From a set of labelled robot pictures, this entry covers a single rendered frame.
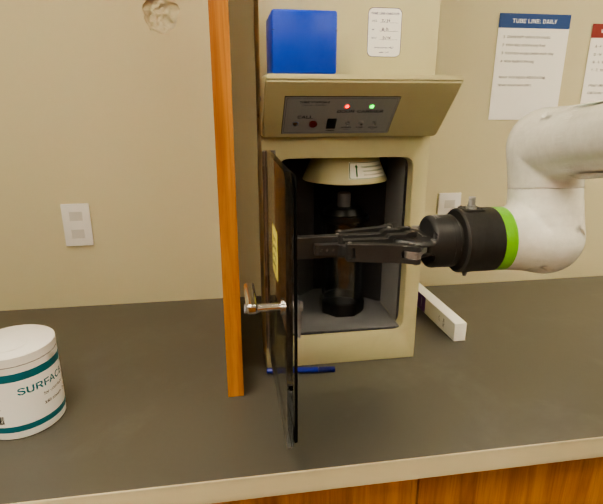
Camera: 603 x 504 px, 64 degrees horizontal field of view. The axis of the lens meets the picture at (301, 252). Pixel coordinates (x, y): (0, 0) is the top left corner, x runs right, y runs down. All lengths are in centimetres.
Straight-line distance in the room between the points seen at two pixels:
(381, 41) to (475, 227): 40
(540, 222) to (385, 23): 44
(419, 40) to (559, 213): 41
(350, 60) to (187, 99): 54
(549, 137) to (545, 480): 60
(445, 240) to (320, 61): 33
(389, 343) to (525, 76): 87
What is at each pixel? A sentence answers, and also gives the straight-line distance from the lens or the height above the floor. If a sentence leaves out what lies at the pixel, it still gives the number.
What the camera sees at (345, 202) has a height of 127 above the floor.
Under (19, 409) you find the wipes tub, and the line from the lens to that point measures 93.
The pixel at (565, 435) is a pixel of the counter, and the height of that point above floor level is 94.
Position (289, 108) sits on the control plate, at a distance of 81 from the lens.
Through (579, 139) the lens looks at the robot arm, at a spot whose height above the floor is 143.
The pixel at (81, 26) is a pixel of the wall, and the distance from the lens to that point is 136.
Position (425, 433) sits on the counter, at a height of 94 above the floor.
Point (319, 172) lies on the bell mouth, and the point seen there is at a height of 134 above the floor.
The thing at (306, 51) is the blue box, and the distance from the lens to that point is 79.
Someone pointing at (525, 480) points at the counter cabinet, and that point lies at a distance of 100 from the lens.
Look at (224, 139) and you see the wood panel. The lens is 79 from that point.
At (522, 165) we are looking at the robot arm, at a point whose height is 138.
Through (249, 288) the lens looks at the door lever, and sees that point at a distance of 71.
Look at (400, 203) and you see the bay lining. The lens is 100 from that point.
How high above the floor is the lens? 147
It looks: 17 degrees down
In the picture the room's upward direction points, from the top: straight up
